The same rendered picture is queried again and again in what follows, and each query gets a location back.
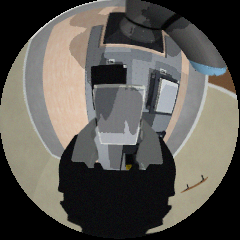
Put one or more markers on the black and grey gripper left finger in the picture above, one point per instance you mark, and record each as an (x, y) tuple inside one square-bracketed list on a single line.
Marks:
[(80, 153)]

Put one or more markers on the small white label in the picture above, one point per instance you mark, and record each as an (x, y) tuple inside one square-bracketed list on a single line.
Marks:
[(110, 61), (162, 71)]

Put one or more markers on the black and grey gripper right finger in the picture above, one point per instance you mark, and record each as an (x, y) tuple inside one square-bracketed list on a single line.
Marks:
[(154, 155)]

